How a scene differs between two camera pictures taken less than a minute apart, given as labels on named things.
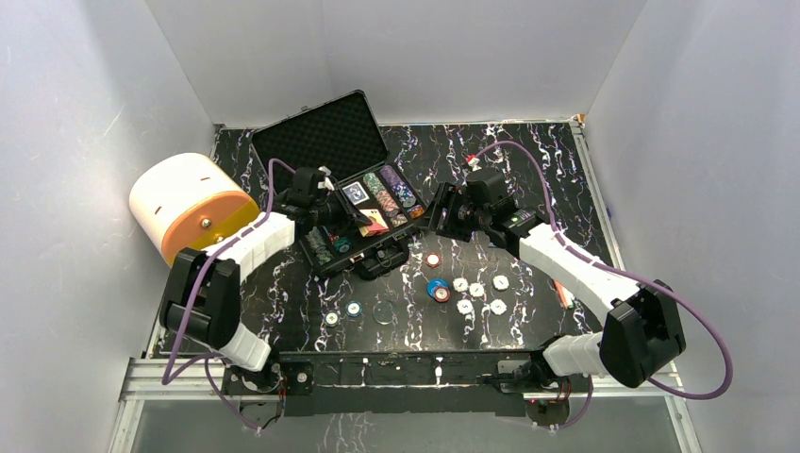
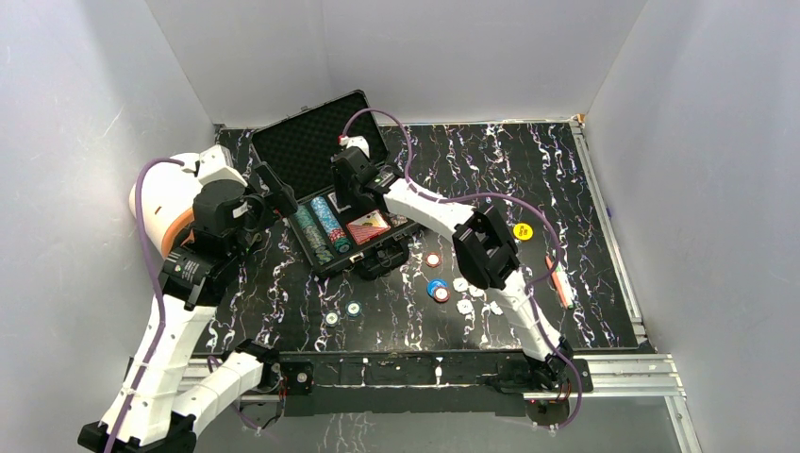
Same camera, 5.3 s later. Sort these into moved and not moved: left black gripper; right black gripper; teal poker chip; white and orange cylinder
Moved: right black gripper; left black gripper
Not moved: white and orange cylinder; teal poker chip
